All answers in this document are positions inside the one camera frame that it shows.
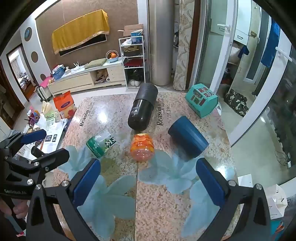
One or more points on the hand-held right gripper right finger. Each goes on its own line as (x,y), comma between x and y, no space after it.
(210,183)

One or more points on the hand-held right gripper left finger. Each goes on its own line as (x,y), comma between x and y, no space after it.
(86,183)

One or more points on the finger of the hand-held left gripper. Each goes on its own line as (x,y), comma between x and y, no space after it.
(54,156)
(33,136)

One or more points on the dark blue cup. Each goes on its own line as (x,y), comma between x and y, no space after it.
(188,139)

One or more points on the orange transparent plastic cup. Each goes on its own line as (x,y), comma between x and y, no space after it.
(141,147)

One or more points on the large black cup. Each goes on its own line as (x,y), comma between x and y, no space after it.
(142,106)

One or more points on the person's left hand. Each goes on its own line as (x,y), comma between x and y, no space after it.
(19,209)

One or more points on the white printed paper sheets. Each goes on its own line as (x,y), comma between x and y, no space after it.
(54,136)

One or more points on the green and white packet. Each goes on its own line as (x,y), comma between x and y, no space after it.
(49,115)

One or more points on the green and clear bottle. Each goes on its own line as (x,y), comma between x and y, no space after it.
(99,146)

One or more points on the orange printed bag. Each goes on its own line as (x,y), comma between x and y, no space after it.
(64,105)

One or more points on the beige suitcase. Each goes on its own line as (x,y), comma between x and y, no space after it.
(43,93)

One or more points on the blue storage box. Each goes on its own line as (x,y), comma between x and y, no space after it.
(57,73)

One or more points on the light wooden television cabinet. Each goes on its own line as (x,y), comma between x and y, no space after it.
(76,80)

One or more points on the teal printed carton box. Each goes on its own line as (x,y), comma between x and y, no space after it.
(201,99)

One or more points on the camouflage bag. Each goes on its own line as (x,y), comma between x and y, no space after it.
(237,102)

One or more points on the green cushion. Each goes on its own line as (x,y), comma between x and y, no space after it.
(95,63)

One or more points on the pair of white shoes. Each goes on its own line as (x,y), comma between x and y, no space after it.
(134,83)

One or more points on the fruit basket with oranges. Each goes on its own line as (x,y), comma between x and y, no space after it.
(112,56)

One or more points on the yellow fringed cloth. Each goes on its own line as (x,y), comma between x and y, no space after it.
(78,30)

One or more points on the white metal shelf rack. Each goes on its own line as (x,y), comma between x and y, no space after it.
(143,60)

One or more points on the small blue hanging garment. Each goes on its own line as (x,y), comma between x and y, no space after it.
(243,51)

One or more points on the white glass door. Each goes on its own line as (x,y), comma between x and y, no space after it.
(222,46)

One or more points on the patterned beige curtain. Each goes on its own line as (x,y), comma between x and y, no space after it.
(183,46)

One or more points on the open cardboard box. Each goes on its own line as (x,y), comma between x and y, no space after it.
(129,29)

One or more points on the grey standing air conditioner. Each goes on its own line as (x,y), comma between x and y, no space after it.
(160,46)

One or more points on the large blue hanging garment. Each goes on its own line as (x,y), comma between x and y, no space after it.
(270,44)

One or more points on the black wall television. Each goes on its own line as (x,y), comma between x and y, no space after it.
(69,52)

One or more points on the blue round wall ornament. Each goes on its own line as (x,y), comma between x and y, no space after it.
(28,33)

